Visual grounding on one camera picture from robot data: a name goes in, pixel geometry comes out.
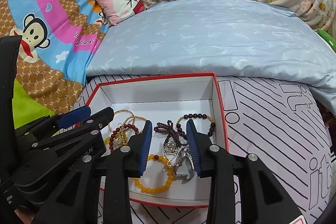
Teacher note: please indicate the red cardboard box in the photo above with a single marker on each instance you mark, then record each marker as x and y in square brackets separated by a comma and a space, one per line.
[159, 99]

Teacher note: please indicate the purple garnet bead strand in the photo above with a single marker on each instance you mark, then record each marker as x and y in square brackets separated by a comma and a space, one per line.
[168, 130]

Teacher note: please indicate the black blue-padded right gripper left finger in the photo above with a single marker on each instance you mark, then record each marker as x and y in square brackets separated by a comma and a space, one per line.
[75, 200]

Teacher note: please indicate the light blue quilt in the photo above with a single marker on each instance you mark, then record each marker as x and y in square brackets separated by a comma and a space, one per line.
[227, 37]

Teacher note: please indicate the silver metal watch band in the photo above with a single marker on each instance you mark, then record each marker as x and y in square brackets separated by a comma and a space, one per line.
[184, 166]

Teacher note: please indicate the thin gold bangle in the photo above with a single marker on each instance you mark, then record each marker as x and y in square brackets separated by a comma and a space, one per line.
[119, 117]

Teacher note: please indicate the grey line-patterned bed sheet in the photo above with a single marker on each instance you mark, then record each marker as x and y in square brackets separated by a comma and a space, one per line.
[280, 122]

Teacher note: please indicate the green plush toy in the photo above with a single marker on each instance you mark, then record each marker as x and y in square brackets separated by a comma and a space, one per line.
[328, 38]

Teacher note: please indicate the colourful monkey cartoon blanket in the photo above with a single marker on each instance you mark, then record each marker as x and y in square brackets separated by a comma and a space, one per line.
[58, 40]

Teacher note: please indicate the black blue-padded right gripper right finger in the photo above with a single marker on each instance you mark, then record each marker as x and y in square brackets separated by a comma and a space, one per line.
[262, 198]

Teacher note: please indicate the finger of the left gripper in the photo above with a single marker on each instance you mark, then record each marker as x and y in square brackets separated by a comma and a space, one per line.
[96, 122]
[73, 117]

